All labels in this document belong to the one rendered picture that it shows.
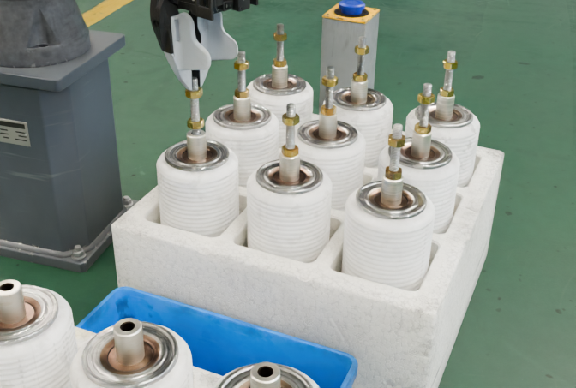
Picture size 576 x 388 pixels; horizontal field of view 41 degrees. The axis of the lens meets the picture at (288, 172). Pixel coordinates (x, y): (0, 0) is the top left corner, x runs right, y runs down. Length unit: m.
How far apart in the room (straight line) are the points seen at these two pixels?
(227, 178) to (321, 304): 0.18
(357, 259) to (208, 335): 0.19
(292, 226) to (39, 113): 0.40
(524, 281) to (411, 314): 0.40
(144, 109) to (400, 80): 0.58
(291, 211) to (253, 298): 0.11
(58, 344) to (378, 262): 0.34
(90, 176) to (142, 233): 0.26
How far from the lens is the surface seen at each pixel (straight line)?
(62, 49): 1.08
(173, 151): 0.93
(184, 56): 0.84
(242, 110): 1.00
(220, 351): 0.91
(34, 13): 1.07
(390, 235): 0.81
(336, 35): 1.20
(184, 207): 0.90
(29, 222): 1.19
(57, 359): 0.70
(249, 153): 0.98
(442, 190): 0.92
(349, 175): 0.95
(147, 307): 0.93
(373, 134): 1.05
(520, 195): 1.40
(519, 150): 1.55
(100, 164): 1.17
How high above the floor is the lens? 0.68
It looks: 29 degrees down
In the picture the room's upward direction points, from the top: 1 degrees clockwise
